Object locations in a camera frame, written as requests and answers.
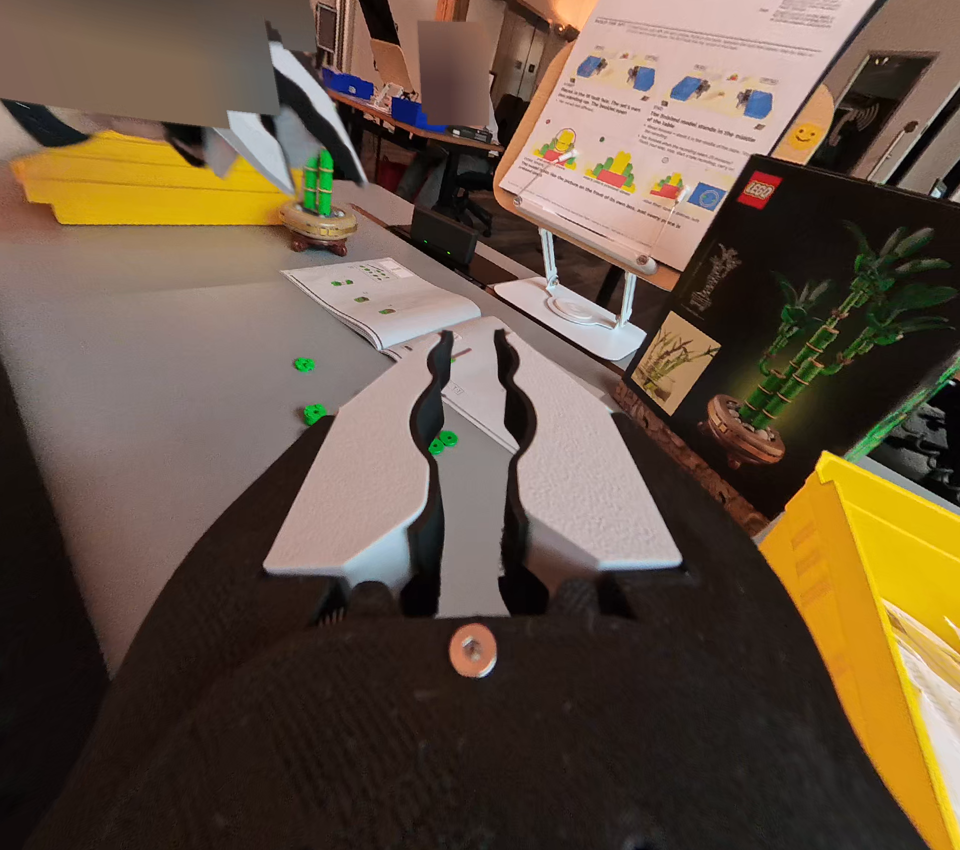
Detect building instruction booklet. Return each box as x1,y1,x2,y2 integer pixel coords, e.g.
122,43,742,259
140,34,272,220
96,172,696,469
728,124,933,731
281,256,624,455

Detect wooden background desk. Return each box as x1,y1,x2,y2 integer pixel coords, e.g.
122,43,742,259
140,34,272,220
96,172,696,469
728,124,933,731
322,81,505,154

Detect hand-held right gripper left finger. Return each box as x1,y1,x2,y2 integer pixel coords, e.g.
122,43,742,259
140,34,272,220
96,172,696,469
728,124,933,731
262,329,456,617

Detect dark toy set box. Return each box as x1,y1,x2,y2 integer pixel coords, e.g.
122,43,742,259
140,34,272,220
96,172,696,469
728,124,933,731
615,152,960,538

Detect clear plastic bags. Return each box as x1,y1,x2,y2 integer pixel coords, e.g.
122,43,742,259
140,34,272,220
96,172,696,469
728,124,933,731
881,595,960,814

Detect yellow plastic bin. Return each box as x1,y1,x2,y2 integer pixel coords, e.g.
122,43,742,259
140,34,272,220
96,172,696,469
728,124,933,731
757,451,960,850
9,130,305,226

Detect black monitor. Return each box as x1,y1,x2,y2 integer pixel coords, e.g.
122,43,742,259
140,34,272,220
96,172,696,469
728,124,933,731
354,0,402,47

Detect printed instruction sheet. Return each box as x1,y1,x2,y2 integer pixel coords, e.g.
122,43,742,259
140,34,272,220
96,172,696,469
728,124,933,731
498,0,946,274

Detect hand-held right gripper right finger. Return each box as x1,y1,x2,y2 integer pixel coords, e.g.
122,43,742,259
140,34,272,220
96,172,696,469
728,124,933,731
493,328,685,617

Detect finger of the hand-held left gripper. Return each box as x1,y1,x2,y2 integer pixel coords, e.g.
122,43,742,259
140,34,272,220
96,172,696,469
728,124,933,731
266,42,370,185
201,109,300,195

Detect black box device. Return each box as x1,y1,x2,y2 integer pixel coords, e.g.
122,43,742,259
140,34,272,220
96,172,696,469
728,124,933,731
408,205,481,266

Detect green bamboo brick model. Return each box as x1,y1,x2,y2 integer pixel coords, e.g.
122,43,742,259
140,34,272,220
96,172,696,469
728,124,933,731
279,148,360,256

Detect grey desk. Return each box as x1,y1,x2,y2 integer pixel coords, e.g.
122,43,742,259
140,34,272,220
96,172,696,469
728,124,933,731
0,160,631,679

